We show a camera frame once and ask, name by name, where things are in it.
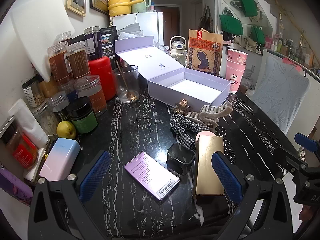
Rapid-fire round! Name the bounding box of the jar of nuts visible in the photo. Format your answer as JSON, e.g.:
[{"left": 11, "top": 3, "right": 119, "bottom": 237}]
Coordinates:
[{"left": 21, "top": 77, "right": 48, "bottom": 108}]

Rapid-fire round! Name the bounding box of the black white checkered scrunchie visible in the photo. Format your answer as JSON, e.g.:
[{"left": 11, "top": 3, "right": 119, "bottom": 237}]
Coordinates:
[{"left": 170, "top": 114, "right": 198, "bottom": 148}]

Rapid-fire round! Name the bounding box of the black square container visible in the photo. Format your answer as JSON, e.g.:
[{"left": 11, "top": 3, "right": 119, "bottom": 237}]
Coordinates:
[{"left": 167, "top": 142, "right": 195, "bottom": 176}]

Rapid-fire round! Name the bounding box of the black pouch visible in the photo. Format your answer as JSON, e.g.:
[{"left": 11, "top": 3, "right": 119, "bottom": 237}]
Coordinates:
[{"left": 100, "top": 26, "right": 118, "bottom": 58}]

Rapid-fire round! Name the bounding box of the amber jar red label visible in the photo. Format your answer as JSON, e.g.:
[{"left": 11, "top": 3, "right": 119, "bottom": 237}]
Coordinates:
[{"left": 0, "top": 127, "right": 38, "bottom": 169}]

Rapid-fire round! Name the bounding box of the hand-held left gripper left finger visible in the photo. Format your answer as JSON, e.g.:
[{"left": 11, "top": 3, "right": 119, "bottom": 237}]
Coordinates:
[{"left": 27, "top": 150, "right": 112, "bottom": 240}]

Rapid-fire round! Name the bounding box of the dark purple jar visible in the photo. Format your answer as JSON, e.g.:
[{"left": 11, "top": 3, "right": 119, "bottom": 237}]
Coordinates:
[{"left": 84, "top": 26, "right": 102, "bottom": 60}]

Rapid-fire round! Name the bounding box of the light green kettle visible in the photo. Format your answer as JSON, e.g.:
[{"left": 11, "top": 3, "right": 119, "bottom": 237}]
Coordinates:
[{"left": 131, "top": 0, "right": 152, "bottom": 13}]

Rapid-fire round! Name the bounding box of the yellow pear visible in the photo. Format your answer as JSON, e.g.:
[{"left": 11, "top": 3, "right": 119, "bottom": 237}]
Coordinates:
[{"left": 56, "top": 121, "right": 77, "bottom": 139}]

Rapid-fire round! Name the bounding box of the beige tote bag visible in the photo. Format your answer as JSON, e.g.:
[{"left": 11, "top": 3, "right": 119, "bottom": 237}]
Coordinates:
[{"left": 244, "top": 36, "right": 263, "bottom": 53}]

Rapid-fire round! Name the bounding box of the purple holographic box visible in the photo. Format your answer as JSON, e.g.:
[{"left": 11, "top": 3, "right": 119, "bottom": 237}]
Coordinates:
[{"left": 124, "top": 151, "right": 180, "bottom": 201}]

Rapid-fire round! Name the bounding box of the purple packet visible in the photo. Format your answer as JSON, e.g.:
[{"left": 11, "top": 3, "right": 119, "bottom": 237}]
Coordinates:
[{"left": 0, "top": 170, "right": 33, "bottom": 207}]

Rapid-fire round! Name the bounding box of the jar of white slices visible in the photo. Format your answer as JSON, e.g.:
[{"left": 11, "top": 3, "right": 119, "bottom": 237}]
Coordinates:
[{"left": 32, "top": 97, "right": 59, "bottom": 140}]

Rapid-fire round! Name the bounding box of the red canister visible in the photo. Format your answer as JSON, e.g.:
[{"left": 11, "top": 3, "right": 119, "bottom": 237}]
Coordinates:
[{"left": 88, "top": 56, "right": 117, "bottom": 101}]

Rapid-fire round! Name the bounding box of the brown hanging bag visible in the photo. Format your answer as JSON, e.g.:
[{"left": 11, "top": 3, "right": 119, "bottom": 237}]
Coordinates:
[{"left": 199, "top": 5, "right": 212, "bottom": 32}]

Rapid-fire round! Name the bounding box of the large beige hair claw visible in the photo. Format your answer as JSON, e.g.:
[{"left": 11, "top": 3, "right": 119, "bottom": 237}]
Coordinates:
[{"left": 199, "top": 102, "right": 233, "bottom": 132}]

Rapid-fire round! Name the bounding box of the grey plastic mailer bag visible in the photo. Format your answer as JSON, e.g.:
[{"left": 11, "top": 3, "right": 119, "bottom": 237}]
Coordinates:
[{"left": 121, "top": 23, "right": 142, "bottom": 34}]

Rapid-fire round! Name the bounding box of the pink panda paper cup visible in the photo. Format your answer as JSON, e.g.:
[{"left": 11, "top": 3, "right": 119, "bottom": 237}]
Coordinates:
[{"left": 225, "top": 59, "right": 247, "bottom": 94}]

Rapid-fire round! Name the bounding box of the wide orange clear jar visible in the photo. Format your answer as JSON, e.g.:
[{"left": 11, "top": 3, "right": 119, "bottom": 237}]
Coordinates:
[{"left": 75, "top": 75, "right": 107, "bottom": 117}]

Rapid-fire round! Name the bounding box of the row of cosmetic bottles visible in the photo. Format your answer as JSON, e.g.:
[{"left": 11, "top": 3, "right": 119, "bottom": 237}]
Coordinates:
[{"left": 265, "top": 35, "right": 316, "bottom": 65}]

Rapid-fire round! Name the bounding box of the small beige hair claw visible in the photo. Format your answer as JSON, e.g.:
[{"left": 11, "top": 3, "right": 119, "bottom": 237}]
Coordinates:
[{"left": 184, "top": 111, "right": 200, "bottom": 124}]

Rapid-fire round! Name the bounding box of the black polka dot scrunchie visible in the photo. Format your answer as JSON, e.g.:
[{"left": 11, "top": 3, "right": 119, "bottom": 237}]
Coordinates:
[{"left": 215, "top": 126, "right": 237, "bottom": 160}]

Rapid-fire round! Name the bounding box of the white bear water bottle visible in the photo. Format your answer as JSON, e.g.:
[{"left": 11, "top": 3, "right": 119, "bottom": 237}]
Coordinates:
[{"left": 170, "top": 35, "right": 187, "bottom": 64}]

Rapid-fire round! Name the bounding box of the brown paper bag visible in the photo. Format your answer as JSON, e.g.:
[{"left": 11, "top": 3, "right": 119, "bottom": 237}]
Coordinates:
[{"left": 187, "top": 29, "right": 223, "bottom": 77}]

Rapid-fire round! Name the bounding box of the yellow pot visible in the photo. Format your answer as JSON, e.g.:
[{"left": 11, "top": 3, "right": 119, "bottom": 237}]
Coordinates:
[{"left": 108, "top": 0, "right": 133, "bottom": 17}]

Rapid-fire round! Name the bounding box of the gold rectangular box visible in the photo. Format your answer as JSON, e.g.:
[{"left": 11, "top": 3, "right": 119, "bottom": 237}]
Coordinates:
[{"left": 192, "top": 135, "right": 225, "bottom": 197}]

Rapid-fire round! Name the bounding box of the green jar black lid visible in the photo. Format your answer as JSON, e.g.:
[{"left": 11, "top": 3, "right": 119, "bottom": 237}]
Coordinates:
[{"left": 66, "top": 97, "right": 98, "bottom": 134}]

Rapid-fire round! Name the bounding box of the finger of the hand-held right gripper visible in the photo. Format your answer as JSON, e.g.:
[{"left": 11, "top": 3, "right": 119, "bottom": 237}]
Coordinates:
[
  {"left": 294, "top": 132, "right": 320, "bottom": 156},
  {"left": 274, "top": 145, "right": 310, "bottom": 178}
]

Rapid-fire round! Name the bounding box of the brown door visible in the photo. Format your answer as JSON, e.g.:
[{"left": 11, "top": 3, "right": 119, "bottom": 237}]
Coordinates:
[{"left": 155, "top": 5, "right": 180, "bottom": 46}]

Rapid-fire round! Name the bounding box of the wall intercom panel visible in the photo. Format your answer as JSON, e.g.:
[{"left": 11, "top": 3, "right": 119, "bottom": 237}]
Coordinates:
[{"left": 66, "top": 0, "right": 87, "bottom": 17}]

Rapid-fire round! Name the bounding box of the gold spoon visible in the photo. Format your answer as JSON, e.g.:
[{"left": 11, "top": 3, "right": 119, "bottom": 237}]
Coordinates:
[{"left": 115, "top": 59, "right": 137, "bottom": 101}]

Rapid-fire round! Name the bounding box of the lavender gift box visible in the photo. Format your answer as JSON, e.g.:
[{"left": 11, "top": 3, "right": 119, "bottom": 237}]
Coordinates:
[{"left": 114, "top": 35, "right": 232, "bottom": 108}]

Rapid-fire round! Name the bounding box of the pink round compact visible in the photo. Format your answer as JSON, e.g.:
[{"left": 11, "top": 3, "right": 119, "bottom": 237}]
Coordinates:
[{"left": 195, "top": 131, "right": 218, "bottom": 143}]

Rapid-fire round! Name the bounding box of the clear glass cup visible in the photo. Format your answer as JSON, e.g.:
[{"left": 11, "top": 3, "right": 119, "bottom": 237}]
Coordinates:
[{"left": 111, "top": 65, "right": 139, "bottom": 104}]

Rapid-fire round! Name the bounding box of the pastel blue pink box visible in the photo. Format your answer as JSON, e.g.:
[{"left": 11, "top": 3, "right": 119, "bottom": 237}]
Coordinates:
[{"left": 39, "top": 137, "right": 81, "bottom": 182}]

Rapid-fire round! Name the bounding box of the white fridge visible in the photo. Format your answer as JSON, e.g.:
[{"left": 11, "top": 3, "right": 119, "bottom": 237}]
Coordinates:
[{"left": 110, "top": 12, "right": 164, "bottom": 47}]

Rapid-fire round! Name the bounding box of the black pink hanging bag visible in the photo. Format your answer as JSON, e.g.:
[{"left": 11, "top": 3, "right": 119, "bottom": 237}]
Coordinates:
[{"left": 222, "top": 31, "right": 235, "bottom": 48}]

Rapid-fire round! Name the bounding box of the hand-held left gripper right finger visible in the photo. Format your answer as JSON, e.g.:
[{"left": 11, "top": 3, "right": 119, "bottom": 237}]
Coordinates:
[{"left": 211, "top": 151, "right": 300, "bottom": 240}]

